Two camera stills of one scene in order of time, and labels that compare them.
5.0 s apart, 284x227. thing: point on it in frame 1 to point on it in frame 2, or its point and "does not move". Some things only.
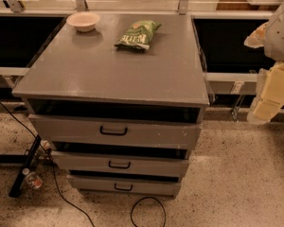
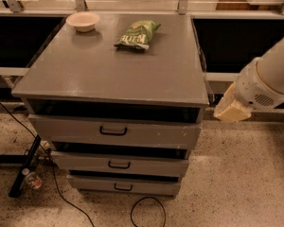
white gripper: (280, 37) to (252, 89)
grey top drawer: (141, 129) does not move
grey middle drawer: (120, 164) does not move
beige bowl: (83, 21) does not move
